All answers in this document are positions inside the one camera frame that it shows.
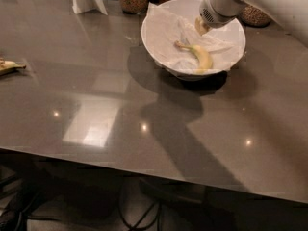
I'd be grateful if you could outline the round glass cereal jar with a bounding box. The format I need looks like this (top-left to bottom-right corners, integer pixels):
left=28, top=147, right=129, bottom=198
left=240, top=6, right=271, bottom=27

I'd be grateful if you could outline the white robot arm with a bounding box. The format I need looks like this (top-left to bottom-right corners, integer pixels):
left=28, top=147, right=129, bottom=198
left=199, top=0, right=308, bottom=46

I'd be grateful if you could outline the white paper towel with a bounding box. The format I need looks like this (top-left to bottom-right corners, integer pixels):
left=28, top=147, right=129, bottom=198
left=141, top=4, right=243, bottom=79

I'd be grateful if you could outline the black cable under table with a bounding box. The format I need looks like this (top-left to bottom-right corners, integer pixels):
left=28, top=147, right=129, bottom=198
left=116, top=176, right=163, bottom=231

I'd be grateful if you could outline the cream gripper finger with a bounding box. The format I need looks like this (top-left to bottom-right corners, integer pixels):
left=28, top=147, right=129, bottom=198
left=194, top=16, right=211, bottom=36

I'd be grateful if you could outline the banana at left edge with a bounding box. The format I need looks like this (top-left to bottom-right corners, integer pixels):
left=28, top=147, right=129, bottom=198
left=0, top=59, right=26, bottom=76

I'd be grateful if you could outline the white bowl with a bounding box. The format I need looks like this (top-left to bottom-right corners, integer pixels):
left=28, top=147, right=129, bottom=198
left=156, top=0, right=246, bottom=81

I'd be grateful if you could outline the yellow banana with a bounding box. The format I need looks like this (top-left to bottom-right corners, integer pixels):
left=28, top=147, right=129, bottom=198
left=174, top=41, right=213, bottom=74

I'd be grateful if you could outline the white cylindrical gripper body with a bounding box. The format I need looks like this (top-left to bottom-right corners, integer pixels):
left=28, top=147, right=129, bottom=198
left=199, top=0, right=245, bottom=28

